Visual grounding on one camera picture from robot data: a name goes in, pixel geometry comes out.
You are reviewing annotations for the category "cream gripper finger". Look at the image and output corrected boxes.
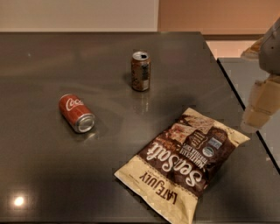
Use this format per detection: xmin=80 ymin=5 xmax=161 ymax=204
xmin=241 ymin=38 xmax=263 ymax=60
xmin=242 ymin=74 xmax=280 ymax=129

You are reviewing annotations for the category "red coke can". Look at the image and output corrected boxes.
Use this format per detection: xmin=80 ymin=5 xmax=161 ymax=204
xmin=59 ymin=94 xmax=95 ymax=133

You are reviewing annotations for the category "brown drink can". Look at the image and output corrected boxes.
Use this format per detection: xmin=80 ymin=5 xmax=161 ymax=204
xmin=131 ymin=51 xmax=151 ymax=91

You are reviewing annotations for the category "Late July chips bag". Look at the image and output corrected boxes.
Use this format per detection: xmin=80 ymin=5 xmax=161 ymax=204
xmin=115 ymin=108 xmax=249 ymax=224

